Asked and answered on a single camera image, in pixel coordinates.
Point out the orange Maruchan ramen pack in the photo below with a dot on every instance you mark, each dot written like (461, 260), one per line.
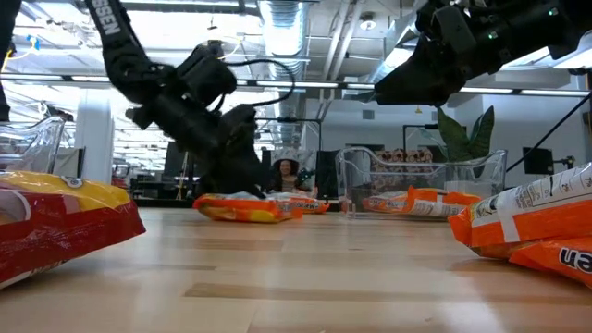
(240, 210)
(532, 217)
(444, 203)
(314, 205)
(384, 203)
(564, 263)

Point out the red Maruchan ramen pack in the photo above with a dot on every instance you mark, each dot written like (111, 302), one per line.
(69, 231)

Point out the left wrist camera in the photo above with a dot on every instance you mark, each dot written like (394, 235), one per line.
(205, 74)

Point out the long ceiling light strip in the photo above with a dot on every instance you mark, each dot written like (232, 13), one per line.
(532, 91)
(46, 77)
(296, 84)

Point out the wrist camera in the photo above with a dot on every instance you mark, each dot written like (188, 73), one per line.
(205, 74)
(455, 28)

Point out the silver ventilation duct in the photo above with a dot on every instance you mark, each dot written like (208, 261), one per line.
(282, 28)

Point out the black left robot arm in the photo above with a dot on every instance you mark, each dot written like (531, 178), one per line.
(111, 28)

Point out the round ceiling fixture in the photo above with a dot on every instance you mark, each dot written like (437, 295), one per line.
(368, 23)

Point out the clear plastic bin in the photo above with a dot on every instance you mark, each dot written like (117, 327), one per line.
(344, 185)
(32, 143)

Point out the person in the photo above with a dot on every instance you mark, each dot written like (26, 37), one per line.
(287, 178)

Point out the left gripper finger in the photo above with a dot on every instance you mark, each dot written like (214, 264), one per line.
(245, 171)
(213, 178)

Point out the green artificial plant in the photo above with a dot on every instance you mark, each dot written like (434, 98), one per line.
(455, 139)

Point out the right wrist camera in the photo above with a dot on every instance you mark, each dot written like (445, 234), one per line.
(455, 28)

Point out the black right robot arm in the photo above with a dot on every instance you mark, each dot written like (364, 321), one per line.
(575, 28)

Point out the black background monitor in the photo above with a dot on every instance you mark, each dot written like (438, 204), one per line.
(538, 161)

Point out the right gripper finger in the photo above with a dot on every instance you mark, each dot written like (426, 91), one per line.
(425, 88)
(423, 55)

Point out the white plant pot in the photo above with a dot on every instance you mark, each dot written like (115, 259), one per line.
(464, 183)

